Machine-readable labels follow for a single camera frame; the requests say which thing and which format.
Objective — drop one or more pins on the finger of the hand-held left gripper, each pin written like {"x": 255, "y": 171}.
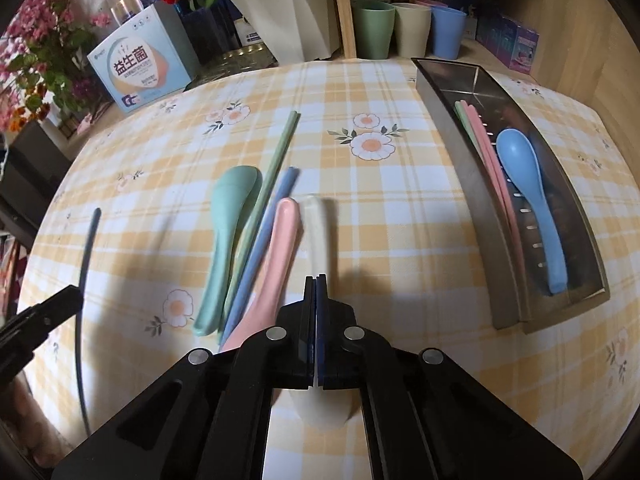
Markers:
{"x": 55, "y": 307}

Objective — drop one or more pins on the purple box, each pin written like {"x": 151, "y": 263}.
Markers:
{"x": 510, "y": 42}

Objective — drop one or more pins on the silver and blue tin box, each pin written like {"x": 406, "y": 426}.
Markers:
{"x": 127, "y": 10}

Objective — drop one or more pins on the white and orange square box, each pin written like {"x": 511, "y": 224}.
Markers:
{"x": 145, "y": 70}

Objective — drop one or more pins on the pink spoon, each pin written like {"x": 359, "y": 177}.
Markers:
{"x": 280, "y": 250}

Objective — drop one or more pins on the green spoon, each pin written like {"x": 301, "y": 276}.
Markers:
{"x": 230, "y": 200}

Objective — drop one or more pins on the pink blossom arrangement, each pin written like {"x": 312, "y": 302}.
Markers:
{"x": 45, "y": 60}

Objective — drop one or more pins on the dark green chopstick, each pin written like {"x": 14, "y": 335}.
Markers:
{"x": 85, "y": 260}

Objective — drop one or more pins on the white faceted vase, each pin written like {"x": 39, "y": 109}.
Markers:
{"x": 285, "y": 15}

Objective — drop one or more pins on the cream spoon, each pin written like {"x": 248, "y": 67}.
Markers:
{"x": 316, "y": 240}

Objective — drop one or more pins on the blue chopstick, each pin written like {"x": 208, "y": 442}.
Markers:
{"x": 277, "y": 210}

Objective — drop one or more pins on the wooden shelf unit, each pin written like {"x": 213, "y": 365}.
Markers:
{"x": 575, "y": 35}

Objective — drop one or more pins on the black chair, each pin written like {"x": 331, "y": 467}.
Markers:
{"x": 30, "y": 170}

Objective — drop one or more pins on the person's left hand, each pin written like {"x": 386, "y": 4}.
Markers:
{"x": 35, "y": 425}

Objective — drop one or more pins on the cream cup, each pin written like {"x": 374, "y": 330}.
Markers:
{"x": 411, "y": 30}

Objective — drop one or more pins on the yellow plaid floral tablecloth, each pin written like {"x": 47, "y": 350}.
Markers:
{"x": 350, "y": 210}

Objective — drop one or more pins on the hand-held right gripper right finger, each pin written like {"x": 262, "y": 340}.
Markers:
{"x": 325, "y": 330}

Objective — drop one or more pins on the pink cup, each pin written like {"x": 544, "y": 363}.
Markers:
{"x": 435, "y": 5}

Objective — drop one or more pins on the green cup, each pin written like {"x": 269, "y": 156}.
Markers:
{"x": 372, "y": 30}

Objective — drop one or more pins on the dark blue box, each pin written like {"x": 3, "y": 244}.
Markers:
{"x": 210, "y": 35}

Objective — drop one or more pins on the gold patterned tray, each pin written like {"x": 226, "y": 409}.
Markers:
{"x": 235, "y": 62}

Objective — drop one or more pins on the blue spoon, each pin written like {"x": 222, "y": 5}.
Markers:
{"x": 517, "y": 155}

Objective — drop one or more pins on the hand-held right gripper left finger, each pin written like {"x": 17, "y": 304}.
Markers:
{"x": 310, "y": 330}

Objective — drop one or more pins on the metal utensil tray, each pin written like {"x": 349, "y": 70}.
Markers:
{"x": 575, "y": 240}

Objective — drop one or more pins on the blue cup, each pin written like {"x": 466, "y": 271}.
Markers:
{"x": 446, "y": 35}

